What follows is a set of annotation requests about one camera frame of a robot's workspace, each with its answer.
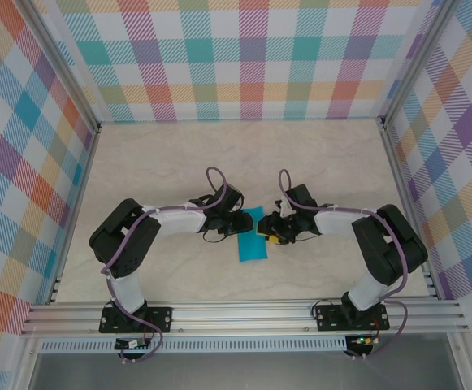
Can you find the long aluminium mounting rail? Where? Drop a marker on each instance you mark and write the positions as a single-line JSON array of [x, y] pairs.
[[239, 317]]

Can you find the aluminium frame post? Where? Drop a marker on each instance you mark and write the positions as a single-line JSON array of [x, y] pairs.
[[417, 61], [59, 61]]

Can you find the aluminium table edge rail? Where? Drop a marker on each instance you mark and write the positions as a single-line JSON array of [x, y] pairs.
[[84, 183], [402, 183]]

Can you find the black adapter box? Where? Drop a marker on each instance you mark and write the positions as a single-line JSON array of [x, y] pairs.
[[132, 344]]

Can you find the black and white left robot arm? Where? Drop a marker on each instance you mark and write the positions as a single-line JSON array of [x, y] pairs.
[[126, 243]]

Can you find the grey metal shelf panel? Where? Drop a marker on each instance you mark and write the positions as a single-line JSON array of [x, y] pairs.
[[239, 373]]

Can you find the small green-lit circuit board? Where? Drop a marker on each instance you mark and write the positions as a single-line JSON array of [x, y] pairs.
[[361, 340]]

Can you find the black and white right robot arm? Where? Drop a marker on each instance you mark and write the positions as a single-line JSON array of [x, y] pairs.
[[386, 248]]

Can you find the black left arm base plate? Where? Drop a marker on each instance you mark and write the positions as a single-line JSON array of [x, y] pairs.
[[162, 319]]

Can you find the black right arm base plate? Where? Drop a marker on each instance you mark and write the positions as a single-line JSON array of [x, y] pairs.
[[329, 319]]

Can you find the aluminium frame bar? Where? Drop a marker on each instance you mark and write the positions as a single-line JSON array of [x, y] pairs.
[[463, 365], [24, 365]]

